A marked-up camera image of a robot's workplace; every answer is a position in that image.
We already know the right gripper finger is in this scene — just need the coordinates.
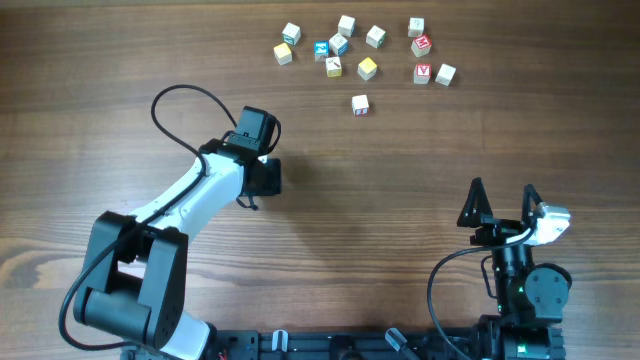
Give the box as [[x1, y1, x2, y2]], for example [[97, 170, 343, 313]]
[[457, 177, 494, 228], [521, 184, 542, 227]]

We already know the hammer picture yellow block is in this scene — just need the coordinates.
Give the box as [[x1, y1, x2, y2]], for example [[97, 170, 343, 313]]
[[325, 56, 342, 78]]

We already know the yellow top block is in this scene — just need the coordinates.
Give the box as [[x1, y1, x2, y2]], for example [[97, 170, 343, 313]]
[[357, 57, 378, 81]]

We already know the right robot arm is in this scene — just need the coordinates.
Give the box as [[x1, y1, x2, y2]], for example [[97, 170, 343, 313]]
[[457, 178, 572, 359]]

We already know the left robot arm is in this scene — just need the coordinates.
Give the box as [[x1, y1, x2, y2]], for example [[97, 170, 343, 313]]
[[63, 107, 281, 359]]

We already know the yellow block far left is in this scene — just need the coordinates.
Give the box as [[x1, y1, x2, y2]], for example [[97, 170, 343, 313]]
[[273, 42, 293, 65]]

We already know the teal framed white block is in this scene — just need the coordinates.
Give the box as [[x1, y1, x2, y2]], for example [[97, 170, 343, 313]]
[[282, 22, 301, 46]]

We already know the white block red letter side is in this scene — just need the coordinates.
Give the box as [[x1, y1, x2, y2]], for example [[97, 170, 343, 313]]
[[351, 94, 370, 116]]

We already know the blue letter block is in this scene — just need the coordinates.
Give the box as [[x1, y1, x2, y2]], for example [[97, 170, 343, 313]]
[[314, 41, 330, 62]]

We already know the white block blue side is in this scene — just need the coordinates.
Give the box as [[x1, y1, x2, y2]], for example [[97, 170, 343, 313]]
[[329, 33, 348, 56]]

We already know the plain white block right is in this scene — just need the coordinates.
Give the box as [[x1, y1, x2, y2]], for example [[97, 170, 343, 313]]
[[435, 64, 456, 86]]

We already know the white block top centre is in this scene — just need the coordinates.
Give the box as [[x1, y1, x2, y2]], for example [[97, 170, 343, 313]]
[[338, 15, 356, 37]]

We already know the red letter V block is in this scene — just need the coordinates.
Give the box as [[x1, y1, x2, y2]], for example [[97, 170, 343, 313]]
[[413, 63, 432, 85]]

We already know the white block green side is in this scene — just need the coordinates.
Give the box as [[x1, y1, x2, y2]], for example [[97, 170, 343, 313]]
[[366, 25, 386, 48]]

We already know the red letter M block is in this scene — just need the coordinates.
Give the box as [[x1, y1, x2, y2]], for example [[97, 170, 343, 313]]
[[411, 35, 432, 58]]

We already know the white block top right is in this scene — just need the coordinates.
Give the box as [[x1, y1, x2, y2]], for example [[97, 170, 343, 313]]
[[408, 17, 425, 38]]

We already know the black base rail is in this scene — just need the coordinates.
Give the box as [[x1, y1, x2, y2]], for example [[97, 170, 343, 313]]
[[119, 327, 566, 360]]

